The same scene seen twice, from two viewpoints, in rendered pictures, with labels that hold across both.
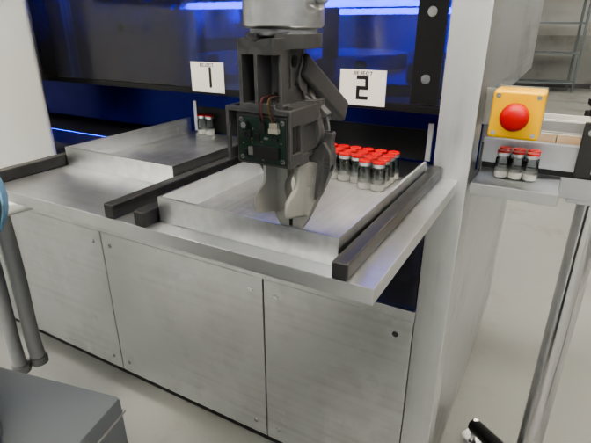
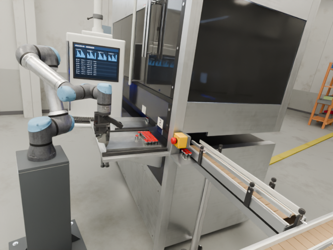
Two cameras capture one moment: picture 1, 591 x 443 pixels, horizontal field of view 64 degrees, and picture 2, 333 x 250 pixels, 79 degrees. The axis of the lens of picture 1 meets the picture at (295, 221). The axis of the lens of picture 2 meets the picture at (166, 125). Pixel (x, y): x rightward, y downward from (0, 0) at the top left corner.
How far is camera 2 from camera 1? 0.95 m
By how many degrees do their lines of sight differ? 32
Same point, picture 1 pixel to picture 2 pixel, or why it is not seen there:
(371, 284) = (104, 158)
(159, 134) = (135, 119)
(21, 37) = (120, 90)
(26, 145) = (114, 113)
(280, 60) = (97, 116)
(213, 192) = (116, 135)
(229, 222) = not seen: hidden behind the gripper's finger
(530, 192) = (177, 161)
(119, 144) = (122, 119)
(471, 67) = (172, 125)
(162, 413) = (126, 194)
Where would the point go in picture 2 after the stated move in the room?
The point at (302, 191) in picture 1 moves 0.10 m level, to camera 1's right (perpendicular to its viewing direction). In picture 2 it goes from (103, 138) to (115, 144)
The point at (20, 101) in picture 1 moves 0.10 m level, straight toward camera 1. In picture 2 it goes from (116, 103) to (112, 105)
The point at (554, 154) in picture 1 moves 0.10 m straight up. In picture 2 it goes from (195, 156) to (198, 140)
